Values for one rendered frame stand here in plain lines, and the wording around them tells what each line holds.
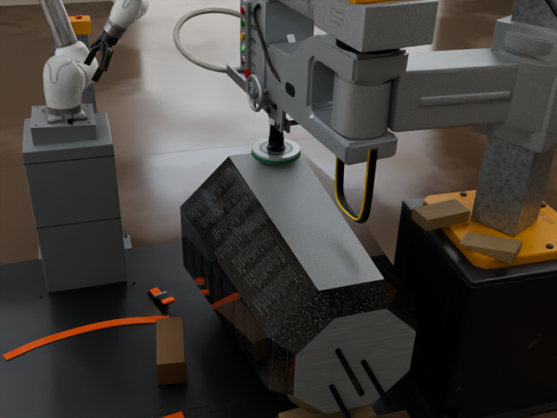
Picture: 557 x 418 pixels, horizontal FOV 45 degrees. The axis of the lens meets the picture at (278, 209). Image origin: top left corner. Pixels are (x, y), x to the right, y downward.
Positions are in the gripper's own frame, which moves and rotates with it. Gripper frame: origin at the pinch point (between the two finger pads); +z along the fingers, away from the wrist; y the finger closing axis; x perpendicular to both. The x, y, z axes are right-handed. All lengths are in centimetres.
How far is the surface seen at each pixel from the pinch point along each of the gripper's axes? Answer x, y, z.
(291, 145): -65, -66, -29
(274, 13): -22, -59, -76
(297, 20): -33, -61, -78
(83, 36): -31, 88, 23
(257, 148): -52, -64, -21
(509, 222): -96, -152, -69
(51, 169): 4.5, -21.3, 43.6
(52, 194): 0, -24, 55
